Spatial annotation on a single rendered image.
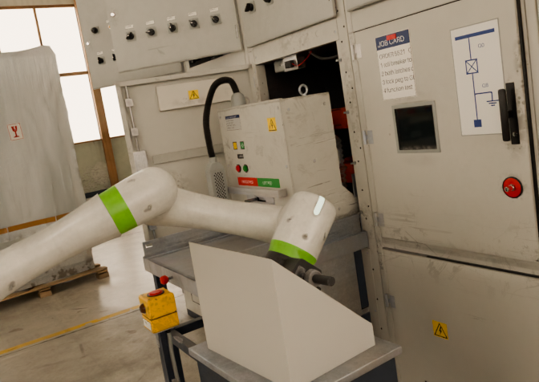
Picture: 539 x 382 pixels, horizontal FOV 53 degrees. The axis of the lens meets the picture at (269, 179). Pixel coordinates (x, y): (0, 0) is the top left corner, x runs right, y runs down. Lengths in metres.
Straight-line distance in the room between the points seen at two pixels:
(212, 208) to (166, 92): 1.06
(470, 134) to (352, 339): 0.69
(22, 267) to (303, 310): 0.64
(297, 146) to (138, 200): 0.79
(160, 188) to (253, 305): 0.36
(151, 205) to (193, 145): 1.20
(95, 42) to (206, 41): 1.07
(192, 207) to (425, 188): 0.76
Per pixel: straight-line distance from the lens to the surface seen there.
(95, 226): 1.34
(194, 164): 2.52
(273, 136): 1.99
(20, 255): 1.36
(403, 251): 1.97
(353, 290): 2.11
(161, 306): 1.57
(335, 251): 2.00
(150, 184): 1.34
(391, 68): 1.83
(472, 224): 1.72
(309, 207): 1.38
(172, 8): 2.70
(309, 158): 1.98
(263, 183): 2.11
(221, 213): 1.52
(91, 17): 3.56
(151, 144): 2.49
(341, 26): 2.03
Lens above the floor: 1.36
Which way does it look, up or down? 7 degrees down
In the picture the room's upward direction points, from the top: 9 degrees counter-clockwise
